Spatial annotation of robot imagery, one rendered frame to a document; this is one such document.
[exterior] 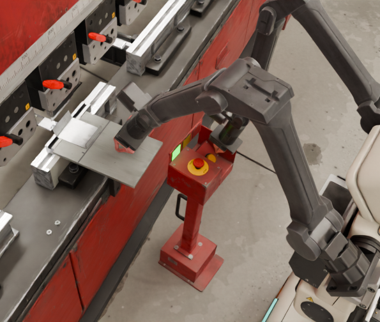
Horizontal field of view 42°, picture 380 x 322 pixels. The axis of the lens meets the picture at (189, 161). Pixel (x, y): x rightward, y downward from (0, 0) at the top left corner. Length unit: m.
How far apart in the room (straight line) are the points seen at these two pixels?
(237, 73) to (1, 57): 0.49
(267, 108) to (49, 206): 0.87
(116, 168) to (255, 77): 0.67
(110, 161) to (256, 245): 1.22
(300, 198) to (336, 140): 2.05
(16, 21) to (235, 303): 1.63
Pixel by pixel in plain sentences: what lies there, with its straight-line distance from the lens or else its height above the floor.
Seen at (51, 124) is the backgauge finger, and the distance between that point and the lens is 1.53.
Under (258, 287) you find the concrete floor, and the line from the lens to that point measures 2.38.
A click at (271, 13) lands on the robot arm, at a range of 1.27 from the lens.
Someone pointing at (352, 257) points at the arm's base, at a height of 1.23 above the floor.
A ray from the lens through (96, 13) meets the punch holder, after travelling 1.37.
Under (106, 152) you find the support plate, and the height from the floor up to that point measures 1.00.
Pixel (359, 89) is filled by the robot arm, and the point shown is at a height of 1.30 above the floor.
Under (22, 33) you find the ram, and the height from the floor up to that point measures 1.45.
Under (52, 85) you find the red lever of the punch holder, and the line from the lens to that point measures 1.20.
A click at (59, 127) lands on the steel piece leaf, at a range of 1.50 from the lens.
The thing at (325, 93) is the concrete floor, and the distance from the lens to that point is 3.25.
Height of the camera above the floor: 2.13
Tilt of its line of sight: 52 degrees down
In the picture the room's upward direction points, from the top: 8 degrees clockwise
